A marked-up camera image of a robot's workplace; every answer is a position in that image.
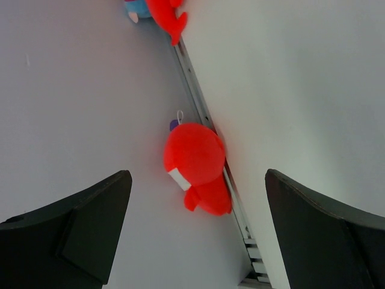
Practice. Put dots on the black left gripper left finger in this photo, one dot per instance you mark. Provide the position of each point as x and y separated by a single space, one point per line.
70 243

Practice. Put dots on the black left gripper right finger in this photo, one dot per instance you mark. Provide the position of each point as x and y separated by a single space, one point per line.
324 243

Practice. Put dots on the red plush shark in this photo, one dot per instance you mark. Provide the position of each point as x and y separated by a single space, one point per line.
194 156

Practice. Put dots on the pink doll black hair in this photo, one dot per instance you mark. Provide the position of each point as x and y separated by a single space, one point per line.
137 9

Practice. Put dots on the red plush whale back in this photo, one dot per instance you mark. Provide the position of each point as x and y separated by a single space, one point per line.
164 14

